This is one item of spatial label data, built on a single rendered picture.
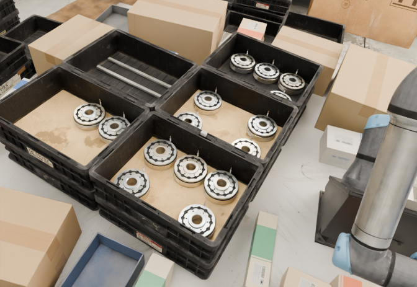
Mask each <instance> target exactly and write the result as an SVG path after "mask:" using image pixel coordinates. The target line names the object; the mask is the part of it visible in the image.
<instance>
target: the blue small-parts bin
mask: <svg viewBox="0 0 417 287"><path fill-rule="evenodd" d="M144 264H145V257H144V253H143V252H140V251H139V250H136V249H134V248H132V247H129V246H127V245H125V244H123V243H121V242H119V241H117V240H115V239H112V238H110V237H108V236H106V235H103V234H101V233H99V232H97V233H96V235H95V236H94V237H93V239H92V241H91V242H90V243H89V245H88V246H87V247H86V249H85V250H84V252H83V253H82V255H81V256H80V258H79V259H78V261H77V262H76V263H75V264H74V266H73V268H72V269H71V270H70V272H69V273H68V274H67V276H66V278H65V279H64V280H63V282H62V283H61V285H60V286H59V287H132V286H133V284H134V282H135V281H136V279H137V277H138V275H139V274H140V272H141V270H142V268H143V266H144Z"/></svg>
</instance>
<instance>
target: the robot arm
mask: <svg viewBox="0 0 417 287"><path fill-rule="evenodd" d="M387 113H388V115H384V114H375V115H372V116H370V117H369V119H368V121H367V124H366V126H365V128H364V133H363V135H362V139H361V142H360V145H359V148H358V151H357V154H356V158H355V160H354V162H353V163H352V164H351V166H350V167H349V168H348V170H347V171H346V172H345V174H344V175H343V177H342V180H341V183H343V184H345V185H347V186H349V187H352V188H355V189H357V190H360V191H362V192H364V196H363V198H362V201H361V204H360V207H359V210H358V212H357V215H356V218H355V221H354V224H353V227H352V229H351V233H350V234H346V233H343V232H342V233H341V234H340V235H339V237H338V240H337V242H336V245H335V248H334V252H333V256H332V263H333V265H334V266H336V267H338V268H340V269H342V270H344V271H346V272H348V273H350V275H356V276H358V277H360V278H363V279H365V280H367V281H370V282H372V283H375V284H377V285H379V286H382V287H417V252H416V253H414V254H412V255H411V257H410V258H409V257H407V256H404V255H402V254H398V253H396V252H394V251H391V250H389V249H388V248H389V246H390V243H391V241H392V238H393V235H394V233H395V230H396V228H397V226H398V223H399V220H400V218H401V215H402V212H403V210H404V207H405V205H406V202H407V200H408V197H409V195H410V192H411V189H412V187H413V184H414V182H415V179H416V176H417V67H415V68H414V69H413V70H412V71H411V72H410V73H409V74H408V75H407V76H406V77H405V78H404V79H403V80H402V82H401V83H400V84H399V85H398V87H397V88H396V90H395V91H394V93H393V95H392V98H391V100H390V103H389V105H388V109H387Z"/></svg>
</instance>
